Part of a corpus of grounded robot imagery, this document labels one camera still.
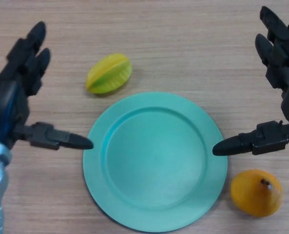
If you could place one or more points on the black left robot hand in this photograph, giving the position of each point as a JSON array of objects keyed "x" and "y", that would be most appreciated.
[{"x": 5, "y": 104}]

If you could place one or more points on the yellow starfruit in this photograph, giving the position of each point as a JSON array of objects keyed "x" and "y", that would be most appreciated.
[{"x": 107, "y": 74}]

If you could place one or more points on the green round plate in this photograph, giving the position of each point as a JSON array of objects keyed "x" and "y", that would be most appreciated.
[{"x": 154, "y": 161}]

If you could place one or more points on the orange pear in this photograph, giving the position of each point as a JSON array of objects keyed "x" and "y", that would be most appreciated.
[{"x": 252, "y": 196}]

